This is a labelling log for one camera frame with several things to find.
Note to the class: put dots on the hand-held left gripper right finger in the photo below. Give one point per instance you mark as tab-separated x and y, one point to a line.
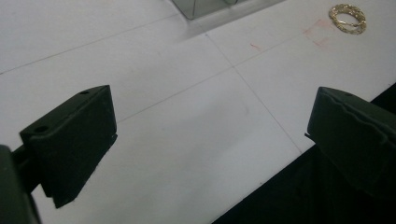
351	137

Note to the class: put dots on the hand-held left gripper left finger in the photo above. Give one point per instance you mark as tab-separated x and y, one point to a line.
71	140

